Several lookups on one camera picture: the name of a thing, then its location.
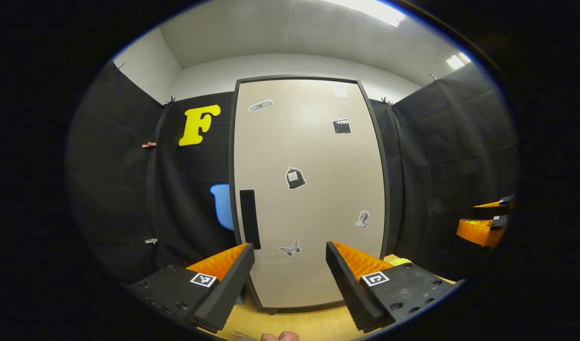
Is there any long ceiling light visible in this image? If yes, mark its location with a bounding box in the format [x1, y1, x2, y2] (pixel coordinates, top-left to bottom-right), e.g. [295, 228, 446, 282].
[328, 0, 406, 27]

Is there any black door handle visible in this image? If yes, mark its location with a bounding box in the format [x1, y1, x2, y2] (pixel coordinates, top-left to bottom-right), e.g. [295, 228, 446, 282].
[240, 189, 261, 250]

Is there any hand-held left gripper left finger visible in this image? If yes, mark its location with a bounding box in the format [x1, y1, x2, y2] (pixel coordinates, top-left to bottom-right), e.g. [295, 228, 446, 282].
[128, 242, 256, 333]

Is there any small ceiling light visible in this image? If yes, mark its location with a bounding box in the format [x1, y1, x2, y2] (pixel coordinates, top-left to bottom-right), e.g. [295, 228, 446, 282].
[446, 52, 471, 71]

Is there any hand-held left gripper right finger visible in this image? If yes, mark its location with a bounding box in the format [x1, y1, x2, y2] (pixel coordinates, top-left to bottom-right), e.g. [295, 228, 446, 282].
[325, 241, 457, 333]

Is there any beige cabinet door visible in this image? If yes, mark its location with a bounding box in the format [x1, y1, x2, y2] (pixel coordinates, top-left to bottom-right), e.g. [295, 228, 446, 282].
[234, 80, 386, 308]

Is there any black backdrop cloth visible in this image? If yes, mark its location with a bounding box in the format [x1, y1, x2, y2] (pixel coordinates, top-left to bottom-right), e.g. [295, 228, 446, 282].
[65, 61, 520, 285]

